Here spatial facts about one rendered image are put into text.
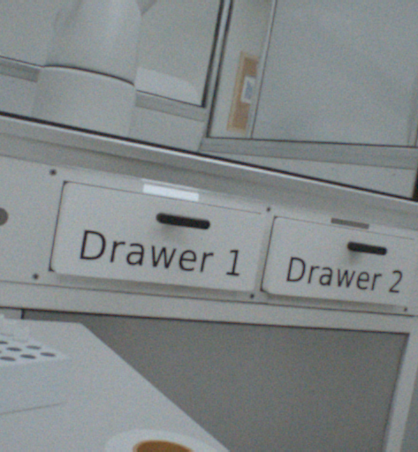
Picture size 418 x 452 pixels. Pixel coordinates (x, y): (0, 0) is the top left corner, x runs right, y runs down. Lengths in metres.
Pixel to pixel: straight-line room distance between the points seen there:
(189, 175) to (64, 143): 0.18
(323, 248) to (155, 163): 0.30
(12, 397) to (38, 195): 0.34
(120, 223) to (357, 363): 0.51
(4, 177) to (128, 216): 0.16
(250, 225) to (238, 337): 0.17
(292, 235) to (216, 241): 0.13
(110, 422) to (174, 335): 0.41
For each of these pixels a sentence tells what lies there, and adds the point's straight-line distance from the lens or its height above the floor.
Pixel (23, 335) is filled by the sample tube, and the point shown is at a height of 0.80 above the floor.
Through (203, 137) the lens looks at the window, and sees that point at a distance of 0.90.
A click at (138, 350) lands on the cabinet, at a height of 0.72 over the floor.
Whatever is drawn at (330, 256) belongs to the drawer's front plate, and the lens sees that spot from 1.00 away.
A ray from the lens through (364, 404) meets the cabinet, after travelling 1.18.
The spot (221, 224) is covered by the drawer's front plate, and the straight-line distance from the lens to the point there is 0.88.
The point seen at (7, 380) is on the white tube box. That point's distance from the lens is 0.51.
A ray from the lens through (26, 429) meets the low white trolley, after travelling 0.50.
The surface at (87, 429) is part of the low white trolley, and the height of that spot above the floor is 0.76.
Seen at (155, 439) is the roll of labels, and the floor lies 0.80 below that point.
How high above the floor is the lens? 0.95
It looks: 3 degrees down
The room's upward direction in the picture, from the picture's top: 10 degrees clockwise
